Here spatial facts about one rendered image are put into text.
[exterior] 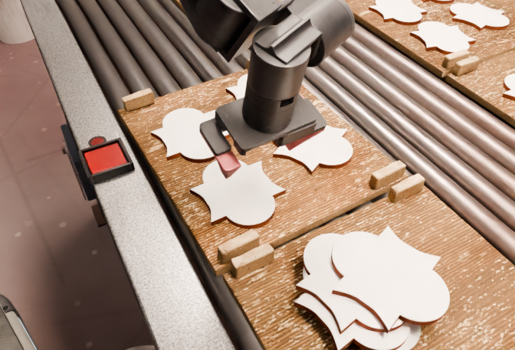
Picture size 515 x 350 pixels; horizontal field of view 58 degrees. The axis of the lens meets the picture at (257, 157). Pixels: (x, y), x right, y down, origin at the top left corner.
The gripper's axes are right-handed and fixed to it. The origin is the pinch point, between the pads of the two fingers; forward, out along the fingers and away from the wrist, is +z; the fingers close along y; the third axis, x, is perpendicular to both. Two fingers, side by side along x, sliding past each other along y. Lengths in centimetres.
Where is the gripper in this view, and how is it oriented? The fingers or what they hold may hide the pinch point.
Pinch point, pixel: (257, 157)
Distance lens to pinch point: 60.1
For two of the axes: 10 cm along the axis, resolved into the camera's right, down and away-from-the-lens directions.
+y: 8.5, -3.7, 3.7
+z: -1.2, 5.5, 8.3
